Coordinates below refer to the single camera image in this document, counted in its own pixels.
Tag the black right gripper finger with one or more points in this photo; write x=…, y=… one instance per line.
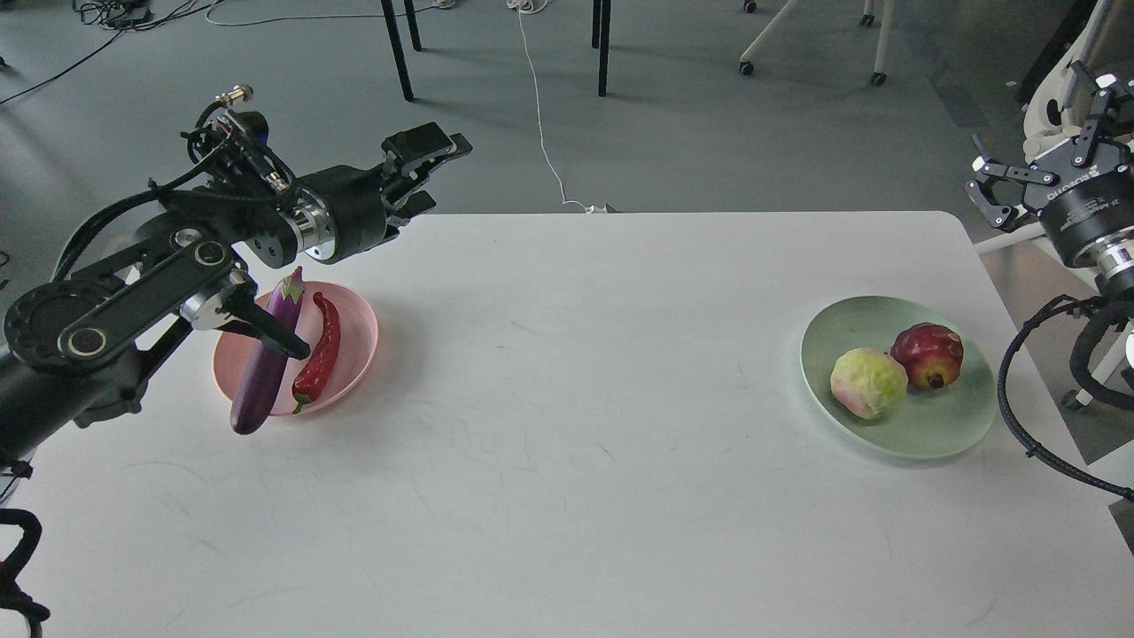
x=1000, y=192
x=1098, y=122

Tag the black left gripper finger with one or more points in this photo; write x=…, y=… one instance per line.
x=401, y=213
x=411, y=156

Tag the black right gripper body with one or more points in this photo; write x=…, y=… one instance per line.
x=1097, y=211

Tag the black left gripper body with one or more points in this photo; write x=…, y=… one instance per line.
x=343, y=211

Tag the red pomegranate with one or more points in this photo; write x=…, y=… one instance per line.
x=931, y=355

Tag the red chili pepper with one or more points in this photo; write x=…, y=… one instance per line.
x=310, y=383

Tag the purple eggplant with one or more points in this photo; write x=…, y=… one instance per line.
x=266, y=363

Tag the green guava fruit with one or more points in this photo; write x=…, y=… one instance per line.
x=868, y=382

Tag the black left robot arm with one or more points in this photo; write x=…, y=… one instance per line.
x=140, y=275

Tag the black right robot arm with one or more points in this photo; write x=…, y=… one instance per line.
x=1109, y=310

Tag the black table leg left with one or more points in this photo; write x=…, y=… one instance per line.
x=392, y=25

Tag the black table leg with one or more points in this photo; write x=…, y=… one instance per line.
x=600, y=41
x=392, y=25

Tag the pink plate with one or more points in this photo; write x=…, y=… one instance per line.
x=359, y=335

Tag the green plate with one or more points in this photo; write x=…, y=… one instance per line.
x=928, y=425

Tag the black table leg right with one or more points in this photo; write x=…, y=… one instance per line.
x=600, y=41

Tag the white chair base with casters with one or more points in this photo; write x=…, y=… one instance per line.
x=786, y=34

